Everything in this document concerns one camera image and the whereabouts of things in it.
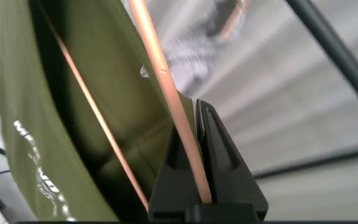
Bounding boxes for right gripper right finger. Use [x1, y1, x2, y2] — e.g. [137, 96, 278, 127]
[195, 99, 269, 222]

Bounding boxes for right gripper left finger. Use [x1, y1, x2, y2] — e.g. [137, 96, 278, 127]
[149, 126, 199, 222]

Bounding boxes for green printed shorts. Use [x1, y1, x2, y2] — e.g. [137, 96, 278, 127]
[0, 0, 203, 222]

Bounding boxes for black clothes rack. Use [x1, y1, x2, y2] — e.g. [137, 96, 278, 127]
[253, 0, 358, 180]

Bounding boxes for white curtain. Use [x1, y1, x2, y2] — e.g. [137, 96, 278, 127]
[121, 0, 358, 175]

